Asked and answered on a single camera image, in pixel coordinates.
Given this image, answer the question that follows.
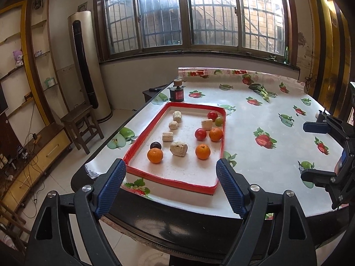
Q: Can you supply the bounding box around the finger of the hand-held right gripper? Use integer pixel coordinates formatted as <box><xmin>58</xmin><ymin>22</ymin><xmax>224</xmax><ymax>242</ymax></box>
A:
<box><xmin>303</xmin><ymin>115</ymin><xmax>355</xmax><ymax>145</ymax></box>
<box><xmin>300</xmin><ymin>169</ymin><xmax>352</xmax><ymax>210</ymax></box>

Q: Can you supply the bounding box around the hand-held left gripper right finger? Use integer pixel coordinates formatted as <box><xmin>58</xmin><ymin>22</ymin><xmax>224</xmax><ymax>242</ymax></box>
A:
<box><xmin>216</xmin><ymin>158</ymin><xmax>318</xmax><ymax>266</ymax></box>

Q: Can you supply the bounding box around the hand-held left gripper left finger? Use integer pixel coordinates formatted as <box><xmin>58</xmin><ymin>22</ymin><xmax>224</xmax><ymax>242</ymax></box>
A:
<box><xmin>24</xmin><ymin>158</ymin><xmax>127</xmax><ymax>266</ymax></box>

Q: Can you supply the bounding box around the orange mandarin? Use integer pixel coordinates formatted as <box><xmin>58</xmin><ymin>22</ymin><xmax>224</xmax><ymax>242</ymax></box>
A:
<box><xmin>209</xmin><ymin>127</ymin><xmax>223</xmax><ymax>142</ymax></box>
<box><xmin>195</xmin><ymin>143</ymin><xmax>211</xmax><ymax>160</ymax></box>
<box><xmin>147</xmin><ymin>148</ymin><xmax>164</xmax><ymax>164</ymax></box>

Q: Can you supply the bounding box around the red rimmed white tray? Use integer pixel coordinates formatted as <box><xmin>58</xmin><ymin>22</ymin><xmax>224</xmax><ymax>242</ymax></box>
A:
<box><xmin>123</xmin><ymin>102</ymin><xmax>227</xmax><ymax>196</ymax></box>

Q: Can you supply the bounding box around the green bok choy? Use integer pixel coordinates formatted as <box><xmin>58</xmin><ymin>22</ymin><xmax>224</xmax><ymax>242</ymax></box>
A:
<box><xmin>248</xmin><ymin>83</ymin><xmax>270</xmax><ymax>102</ymax></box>

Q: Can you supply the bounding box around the wooden television cabinet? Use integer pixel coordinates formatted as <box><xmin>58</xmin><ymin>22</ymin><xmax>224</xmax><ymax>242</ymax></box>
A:
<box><xmin>0</xmin><ymin>122</ymin><xmax>73</xmax><ymax>214</ymax></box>

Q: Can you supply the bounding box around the wooden stool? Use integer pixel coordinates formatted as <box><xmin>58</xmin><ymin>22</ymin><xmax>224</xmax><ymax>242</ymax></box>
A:
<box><xmin>60</xmin><ymin>104</ymin><xmax>104</xmax><ymax>155</ymax></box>

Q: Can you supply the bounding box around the gold black striped panel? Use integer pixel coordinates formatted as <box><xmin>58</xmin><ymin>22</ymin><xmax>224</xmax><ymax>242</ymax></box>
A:
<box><xmin>304</xmin><ymin>0</ymin><xmax>355</xmax><ymax>111</ymax></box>

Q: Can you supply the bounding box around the black low cabinet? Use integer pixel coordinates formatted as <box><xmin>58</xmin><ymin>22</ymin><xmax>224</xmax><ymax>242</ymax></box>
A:
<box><xmin>143</xmin><ymin>82</ymin><xmax>178</xmax><ymax>104</ymax></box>

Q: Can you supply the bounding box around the wooden chair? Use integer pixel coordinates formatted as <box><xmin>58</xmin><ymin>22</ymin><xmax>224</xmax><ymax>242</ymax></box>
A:
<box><xmin>0</xmin><ymin>199</ymin><xmax>31</xmax><ymax>255</ymax></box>

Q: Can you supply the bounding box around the black motor with red label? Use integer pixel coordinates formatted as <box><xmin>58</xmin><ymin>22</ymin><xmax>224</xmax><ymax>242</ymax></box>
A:
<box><xmin>167</xmin><ymin>86</ymin><xmax>186</xmax><ymax>102</ymax></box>

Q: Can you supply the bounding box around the white tower air conditioner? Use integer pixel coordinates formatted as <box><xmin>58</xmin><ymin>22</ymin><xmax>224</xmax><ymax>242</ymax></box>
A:
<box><xmin>67</xmin><ymin>10</ymin><xmax>113</xmax><ymax>122</ymax></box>

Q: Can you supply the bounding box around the purple plush toy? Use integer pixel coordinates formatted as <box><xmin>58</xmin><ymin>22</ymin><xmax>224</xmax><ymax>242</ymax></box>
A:
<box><xmin>12</xmin><ymin>49</ymin><xmax>25</xmax><ymax>67</ymax></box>

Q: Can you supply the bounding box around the barred window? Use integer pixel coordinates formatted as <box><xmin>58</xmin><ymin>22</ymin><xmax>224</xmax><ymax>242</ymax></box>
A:
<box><xmin>93</xmin><ymin>0</ymin><xmax>298</xmax><ymax>61</ymax></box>

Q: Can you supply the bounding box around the black wall cable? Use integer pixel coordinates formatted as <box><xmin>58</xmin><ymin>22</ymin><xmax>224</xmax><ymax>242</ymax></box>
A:
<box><xmin>305</xmin><ymin>47</ymin><xmax>315</xmax><ymax>95</ymax></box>

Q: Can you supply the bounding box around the wooden wall shelf unit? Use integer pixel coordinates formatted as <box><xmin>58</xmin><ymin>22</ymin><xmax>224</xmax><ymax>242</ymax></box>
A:
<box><xmin>0</xmin><ymin>0</ymin><xmax>70</xmax><ymax>133</ymax></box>

